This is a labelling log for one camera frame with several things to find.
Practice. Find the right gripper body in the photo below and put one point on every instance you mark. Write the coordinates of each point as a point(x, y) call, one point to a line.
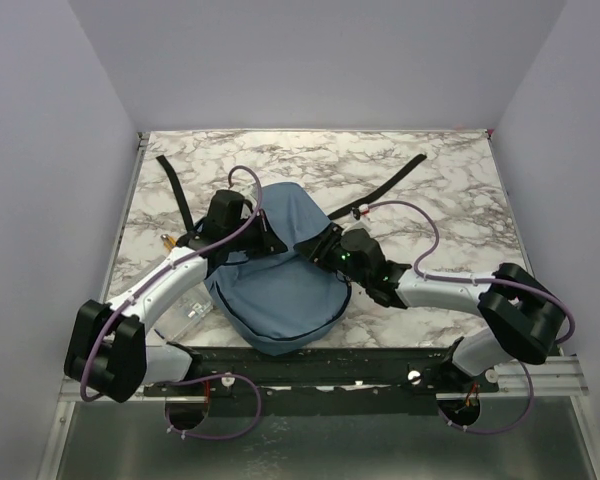
point(333, 256)

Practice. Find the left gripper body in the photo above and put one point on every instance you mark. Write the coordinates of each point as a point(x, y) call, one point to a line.
point(254, 238)

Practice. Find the blue backpack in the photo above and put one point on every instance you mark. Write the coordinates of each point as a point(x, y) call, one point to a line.
point(281, 303)

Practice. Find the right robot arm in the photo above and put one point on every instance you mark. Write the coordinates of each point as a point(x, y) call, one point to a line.
point(523, 319)

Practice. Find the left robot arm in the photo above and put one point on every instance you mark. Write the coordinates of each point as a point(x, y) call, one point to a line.
point(108, 354)

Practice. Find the yellow utility knife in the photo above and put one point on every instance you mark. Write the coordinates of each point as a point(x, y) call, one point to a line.
point(168, 241)

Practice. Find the clear plastic box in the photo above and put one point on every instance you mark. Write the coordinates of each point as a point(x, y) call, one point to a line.
point(184, 314)

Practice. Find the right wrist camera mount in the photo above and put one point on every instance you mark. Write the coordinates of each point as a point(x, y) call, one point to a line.
point(359, 219)

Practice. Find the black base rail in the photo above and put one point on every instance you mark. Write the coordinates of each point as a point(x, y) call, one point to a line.
point(321, 382)

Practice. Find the aluminium frame rail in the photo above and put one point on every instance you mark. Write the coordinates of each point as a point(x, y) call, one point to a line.
point(363, 290)

